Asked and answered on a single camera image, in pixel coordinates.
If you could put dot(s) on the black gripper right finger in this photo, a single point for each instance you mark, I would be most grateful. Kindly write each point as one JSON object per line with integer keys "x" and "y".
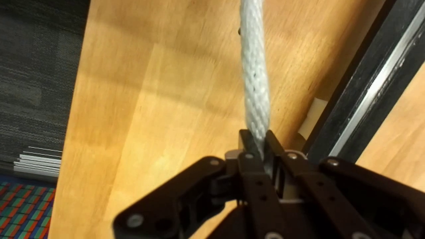
{"x": 318, "y": 194}

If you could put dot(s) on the white foam block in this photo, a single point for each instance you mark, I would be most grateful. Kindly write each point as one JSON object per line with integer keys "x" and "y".
{"x": 312, "y": 118}

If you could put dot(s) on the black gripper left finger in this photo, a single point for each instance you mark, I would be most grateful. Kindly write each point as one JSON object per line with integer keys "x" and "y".
{"x": 252, "y": 186}

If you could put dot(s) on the aluminium extrusion bar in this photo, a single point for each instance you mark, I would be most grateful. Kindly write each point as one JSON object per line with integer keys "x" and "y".
{"x": 37, "y": 165}

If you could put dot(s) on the multicoloured woven mat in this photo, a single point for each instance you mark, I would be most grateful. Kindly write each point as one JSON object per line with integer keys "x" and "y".
{"x": 21, "y": 210}

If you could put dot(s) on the black rail with silver groove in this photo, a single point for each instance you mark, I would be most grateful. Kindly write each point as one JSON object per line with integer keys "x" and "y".
{"x": 349, "y": 101}

